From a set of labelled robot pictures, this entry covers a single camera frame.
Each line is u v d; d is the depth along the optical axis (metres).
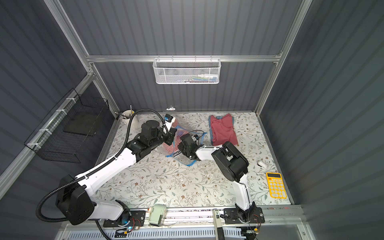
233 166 0.53
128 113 1.08
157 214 0.71
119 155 0.52
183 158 0.95
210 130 1.08
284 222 0.73
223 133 1.06
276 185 0.83
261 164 0.88
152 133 0.60
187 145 0.77
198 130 0.77
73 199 0.40
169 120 0.67
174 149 0.96
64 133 0.73
